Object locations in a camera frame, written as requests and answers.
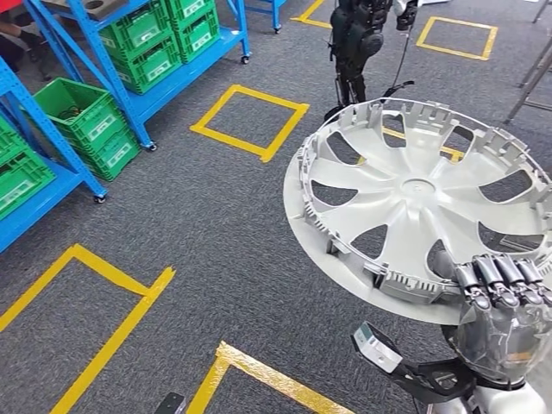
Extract person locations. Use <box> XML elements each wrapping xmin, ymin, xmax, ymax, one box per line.
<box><xmin>0</xmin><ymin>20</ymin><xmax>50</xmax><ymax>78</ymax></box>

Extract silver plastic wheel hubcap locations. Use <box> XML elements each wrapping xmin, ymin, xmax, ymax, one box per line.
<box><xmin>283</xmin><ymin>97</ymin><xmax>552</xmax><ymax>327</ymax></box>

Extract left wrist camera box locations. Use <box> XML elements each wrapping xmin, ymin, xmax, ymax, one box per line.
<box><xmin>154</xmin><ymin>392</ymin><xmax>187</xmax><ymax>414</ymax></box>

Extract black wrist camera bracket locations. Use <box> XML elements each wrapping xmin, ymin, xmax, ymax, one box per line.
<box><xmin>388</xmin><ymin>356</ymin><xmax>477</xmax><ymax>404</ymax></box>

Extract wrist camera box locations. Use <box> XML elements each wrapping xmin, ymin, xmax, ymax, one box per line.
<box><xmin>154</xmin><ymin>392</ymin><xmax>187</xmax><ymax>414</ymax></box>
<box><xmin>351</xmin><ymin>321</ymin><xmax>403</xmax><ymax>375</ymax></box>

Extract metal stand legs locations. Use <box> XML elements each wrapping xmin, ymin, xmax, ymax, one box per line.
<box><xmin>502</xmin><ymin>0</ymin><xmax>552</xmax><ymax>126</ymax></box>

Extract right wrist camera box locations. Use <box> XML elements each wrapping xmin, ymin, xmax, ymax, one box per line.
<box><xmin>351</xmin><ymin>321</ymin><xmax>403</xmax><ymax>375</ymax></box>

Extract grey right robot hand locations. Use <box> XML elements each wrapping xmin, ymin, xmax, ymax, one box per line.
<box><xmin>432</xmin><ymin>251</ymin><xmax>552</xmax><ymax>384</ymax></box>

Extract black humanoid robot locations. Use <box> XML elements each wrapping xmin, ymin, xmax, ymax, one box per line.
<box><xmin>323</xmin><ymin>0</ymin><xmax>420</xmax><ymax>124</ymax></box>

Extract blue metal shelf rack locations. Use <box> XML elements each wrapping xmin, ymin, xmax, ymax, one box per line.
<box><xmin>0</xmin><ymin>55</ymin><xmax>109</xmax><ymax>256</ymax></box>
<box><xmin>23</xmin><ymin>0</ymin><xmax>252</xmax><ymax>153</ymax></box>
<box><xmin>243</xmin><ymin>0</ymin><xmax>288</xmax><ymax>34</ymax></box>

